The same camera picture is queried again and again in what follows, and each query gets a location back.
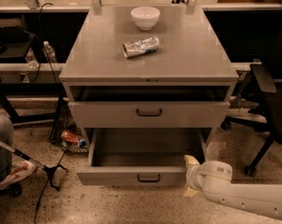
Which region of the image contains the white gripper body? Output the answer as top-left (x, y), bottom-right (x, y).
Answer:
top-left (186, 163), bottom-right (208, 190)

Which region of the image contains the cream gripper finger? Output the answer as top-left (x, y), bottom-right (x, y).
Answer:
top-left (184, 155), bottom-right (200, 167)
top-left (184, 187), bottom-right (198, 197)

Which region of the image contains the grey drawer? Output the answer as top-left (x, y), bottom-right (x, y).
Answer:
top-left (69, 102), bottom-right (229, 128)
top-left (77, 128), bottom-right (206, 187)

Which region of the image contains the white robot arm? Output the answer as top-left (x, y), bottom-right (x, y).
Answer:
top-left (184, 155), bottom-right (282, 220)

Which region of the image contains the grey drawer cabinet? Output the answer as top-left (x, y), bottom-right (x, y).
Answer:
top-left (59, 5), bottom-right (240, 161)

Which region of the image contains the black office chair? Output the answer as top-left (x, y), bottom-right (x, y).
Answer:
top-left (220, 3), bottom-right (282, 178)

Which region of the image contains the black grabber stick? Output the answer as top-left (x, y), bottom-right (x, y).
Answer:
top-left (0, 141), bottom-right (66, 190)

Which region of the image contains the white ceramic bowl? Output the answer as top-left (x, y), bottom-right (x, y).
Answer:
top-left (131, 7), bottom-right (161, 31)

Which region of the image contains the white orange sneaker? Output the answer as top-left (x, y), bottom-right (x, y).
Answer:
top-left (0, 161), bottom-right (37, 190)

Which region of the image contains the clear plastic water bottle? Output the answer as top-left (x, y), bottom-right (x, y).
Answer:
top-left (44, 41), bottom-right (58, 63)

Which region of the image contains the person leg in jeans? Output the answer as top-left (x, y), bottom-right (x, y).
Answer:
top-left (0, 115), bottom-right (14, 181)

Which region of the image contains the black table stand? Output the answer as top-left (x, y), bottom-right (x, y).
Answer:
top-left (0, 78), bottom-right (65, 144)

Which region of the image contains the black power cable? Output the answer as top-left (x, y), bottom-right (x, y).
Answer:
top-left (33, 149), bottom-right (67, 224)

